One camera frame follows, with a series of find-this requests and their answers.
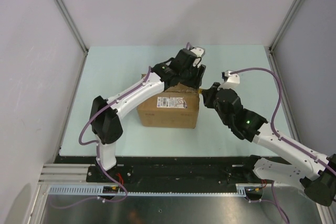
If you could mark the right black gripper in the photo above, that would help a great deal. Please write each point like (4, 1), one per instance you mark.
(209, 94)

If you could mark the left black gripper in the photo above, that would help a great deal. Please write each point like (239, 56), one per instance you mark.
(195, 82)

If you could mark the brown cardboard express box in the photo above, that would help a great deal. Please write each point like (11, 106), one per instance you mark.
(176, 107)

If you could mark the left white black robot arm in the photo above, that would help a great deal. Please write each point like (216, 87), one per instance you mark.
(106, 114)

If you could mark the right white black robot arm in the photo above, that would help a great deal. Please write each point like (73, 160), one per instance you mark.
(305, 169)

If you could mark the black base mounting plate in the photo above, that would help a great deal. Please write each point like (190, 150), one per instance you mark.
(176, 174)

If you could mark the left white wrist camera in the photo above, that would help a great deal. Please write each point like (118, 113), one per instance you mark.
(199, 52)

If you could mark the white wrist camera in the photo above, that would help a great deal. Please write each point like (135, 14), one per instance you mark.
(230, 80)
(199, 52)

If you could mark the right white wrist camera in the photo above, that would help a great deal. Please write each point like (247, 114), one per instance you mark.
(230, 80)

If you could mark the right aluminium side rail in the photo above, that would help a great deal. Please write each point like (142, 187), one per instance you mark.
(285, 101)

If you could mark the white slotted cable duct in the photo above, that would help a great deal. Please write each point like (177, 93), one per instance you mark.
(86, 190)

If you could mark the right aluminium frame post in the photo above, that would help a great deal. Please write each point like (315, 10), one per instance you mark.
(290, 15)

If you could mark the aluminium frame post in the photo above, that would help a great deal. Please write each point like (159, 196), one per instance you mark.
(61, 5)
(290, 15)

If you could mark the left aluminium frame post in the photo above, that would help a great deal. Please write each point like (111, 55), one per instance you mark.
(61, 5)

